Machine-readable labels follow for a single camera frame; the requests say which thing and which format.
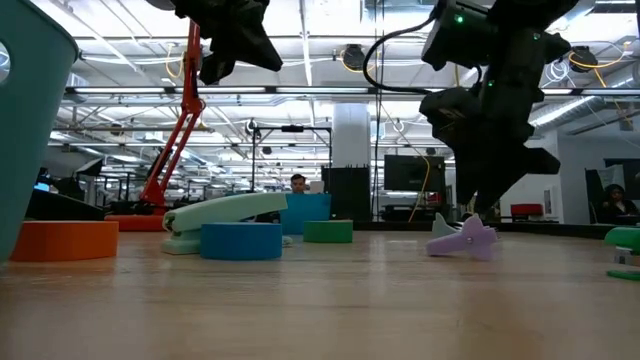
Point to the green tape roll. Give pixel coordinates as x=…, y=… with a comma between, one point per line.
x=327, y=232

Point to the blue tape roll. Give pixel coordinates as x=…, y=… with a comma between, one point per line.
x=240, y=242

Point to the orange tape roll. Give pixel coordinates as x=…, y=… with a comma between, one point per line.
x=65, y=240

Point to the teal plastic bin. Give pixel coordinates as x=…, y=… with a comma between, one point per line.
x=30, y=150

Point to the mint green stapler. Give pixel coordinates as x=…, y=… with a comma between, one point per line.
x=225, y=207

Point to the small green stapler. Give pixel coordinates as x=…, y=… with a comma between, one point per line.
x=625, y=237

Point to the black stand frame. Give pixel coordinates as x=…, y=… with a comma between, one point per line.
x=292, y=128

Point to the black angled box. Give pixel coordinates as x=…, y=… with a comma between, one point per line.
x=60, y=207

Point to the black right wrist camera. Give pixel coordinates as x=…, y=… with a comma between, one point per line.
x=460, y=40

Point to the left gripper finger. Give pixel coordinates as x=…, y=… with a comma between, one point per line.
x=262, y=52
x=215, y=67

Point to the red seat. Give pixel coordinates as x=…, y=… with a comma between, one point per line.
x=526, y=210

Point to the dark blue plastic tray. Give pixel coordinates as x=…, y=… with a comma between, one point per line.
x=310, y=210

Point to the person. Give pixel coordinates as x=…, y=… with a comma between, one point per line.
x=298, y=184
x=617, y=205

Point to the white square column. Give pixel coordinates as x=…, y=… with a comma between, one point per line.
x=351, y=135

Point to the black cabinet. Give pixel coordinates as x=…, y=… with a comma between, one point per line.
x=345, y=195

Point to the purple staple remover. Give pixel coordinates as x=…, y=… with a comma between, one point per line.
x=470, y=240

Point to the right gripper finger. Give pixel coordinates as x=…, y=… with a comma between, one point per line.
x=462, y=130
x=515, y=162

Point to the black wall screen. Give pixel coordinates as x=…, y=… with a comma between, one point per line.
x=412, y=172

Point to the black overhead light bar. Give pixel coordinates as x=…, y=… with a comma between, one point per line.
x=372, y=90

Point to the red desk lamp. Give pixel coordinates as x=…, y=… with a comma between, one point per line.
x=190, y=100

